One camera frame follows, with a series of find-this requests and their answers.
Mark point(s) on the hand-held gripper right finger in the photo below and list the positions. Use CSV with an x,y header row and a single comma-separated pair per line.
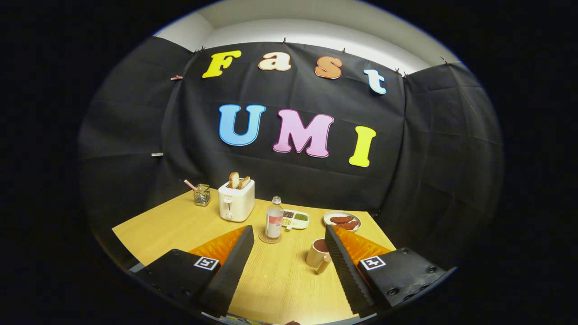
x,y
345,275

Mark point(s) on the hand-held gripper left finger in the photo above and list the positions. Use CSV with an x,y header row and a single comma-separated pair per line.
x,y
230,273

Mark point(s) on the round cork coaster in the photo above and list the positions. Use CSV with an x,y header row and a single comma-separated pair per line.
x,y
263,238

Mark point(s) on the clear juice bottle pink label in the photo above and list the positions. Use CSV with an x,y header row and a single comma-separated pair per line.
x,y
274,223

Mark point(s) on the wooden table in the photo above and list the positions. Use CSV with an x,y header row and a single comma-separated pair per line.
x,y
275,284

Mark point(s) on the red sausage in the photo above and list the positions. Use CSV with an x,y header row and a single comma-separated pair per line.
x,y
342,219
348,225

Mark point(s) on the white round plate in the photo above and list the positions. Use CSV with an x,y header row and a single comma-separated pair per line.
x,y
327,223

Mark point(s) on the white toaster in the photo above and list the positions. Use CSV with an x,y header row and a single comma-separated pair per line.
x,y
237,205

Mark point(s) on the white divided dish with seeds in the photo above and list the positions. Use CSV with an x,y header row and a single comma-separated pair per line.
x,y
295,222

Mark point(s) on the toast slice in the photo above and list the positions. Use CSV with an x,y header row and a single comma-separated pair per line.
x,y
234,180
244,183

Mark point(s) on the pink straw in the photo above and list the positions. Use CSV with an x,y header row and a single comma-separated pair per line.
x,y
189,184

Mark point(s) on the black backdrop cloth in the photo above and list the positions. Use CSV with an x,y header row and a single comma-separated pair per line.
x,y
189,135

